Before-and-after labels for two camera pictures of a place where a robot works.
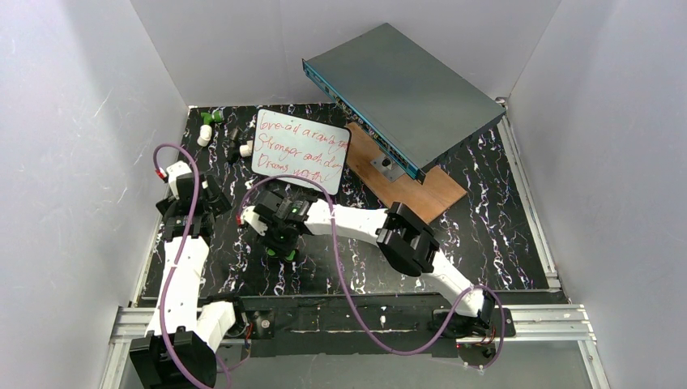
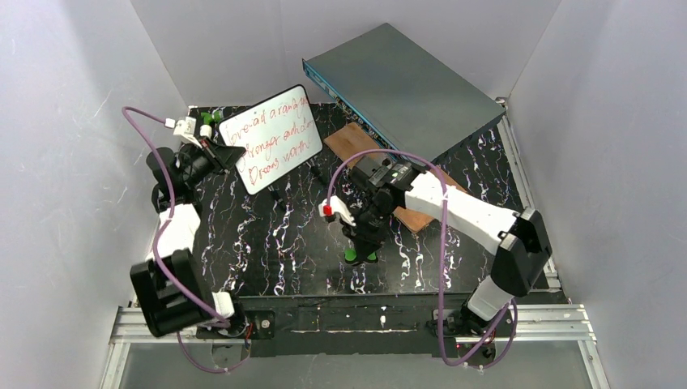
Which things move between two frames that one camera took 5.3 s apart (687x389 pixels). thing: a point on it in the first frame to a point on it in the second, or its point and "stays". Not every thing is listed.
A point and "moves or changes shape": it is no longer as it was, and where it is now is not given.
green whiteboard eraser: x=289 y=258 to x=351 y=254
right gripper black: x=281 y=245 to x=363 y=232
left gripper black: x=211 y=192 to x=215 y=154
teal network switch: x=416 y=107 stays
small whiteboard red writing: x=288 y=145 moves or changes shape
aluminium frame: x=561 y=322 stays
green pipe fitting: x=215 y=116 stays
